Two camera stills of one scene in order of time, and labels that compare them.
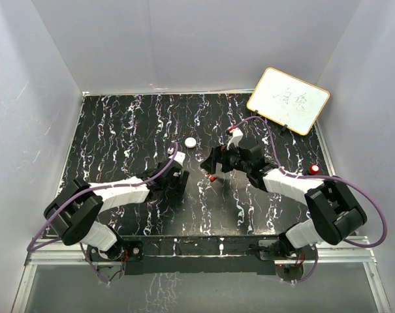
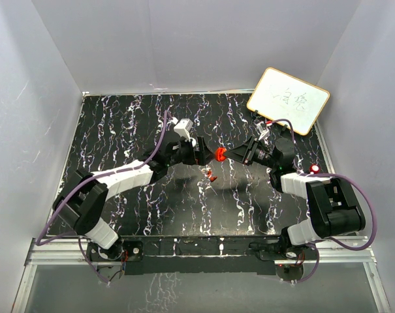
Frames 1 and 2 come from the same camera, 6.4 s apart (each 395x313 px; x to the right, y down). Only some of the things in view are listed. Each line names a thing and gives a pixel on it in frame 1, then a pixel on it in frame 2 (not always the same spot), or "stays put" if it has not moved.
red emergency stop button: x=314 y=169 stays put
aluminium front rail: x=69 y=252 stays put
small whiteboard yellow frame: x=293 y=102 stays put
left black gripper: x=175 y=191 -> x=205 y=156
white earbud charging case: x=190 y=142 stays put
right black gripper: x=218 y=154 -> x=245 y=152
